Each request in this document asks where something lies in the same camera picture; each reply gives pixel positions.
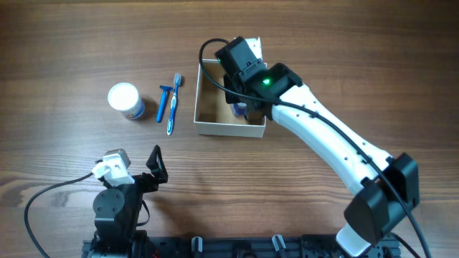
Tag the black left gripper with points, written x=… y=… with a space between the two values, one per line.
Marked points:
x=146 y=181

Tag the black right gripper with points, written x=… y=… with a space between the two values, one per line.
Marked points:
x=229 y=87

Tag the dark blue sanitizer bottle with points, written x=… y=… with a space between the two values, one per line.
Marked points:
x=238 y=109

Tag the white floral cream tube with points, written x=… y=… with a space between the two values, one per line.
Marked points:
x=246 y=50

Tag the white cotton swab container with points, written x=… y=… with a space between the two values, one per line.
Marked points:
x=125 y=98

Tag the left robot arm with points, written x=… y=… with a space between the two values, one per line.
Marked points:
x=117 y=208

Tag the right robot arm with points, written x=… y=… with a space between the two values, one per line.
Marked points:
x=385 y=189

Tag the beige open cardboard box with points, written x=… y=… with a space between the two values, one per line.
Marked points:
x=213 y=116

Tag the blue disposable razor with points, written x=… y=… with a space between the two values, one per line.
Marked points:
x=162 y=105

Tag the blue white toothbrush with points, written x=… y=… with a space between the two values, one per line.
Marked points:
x=174 y=100

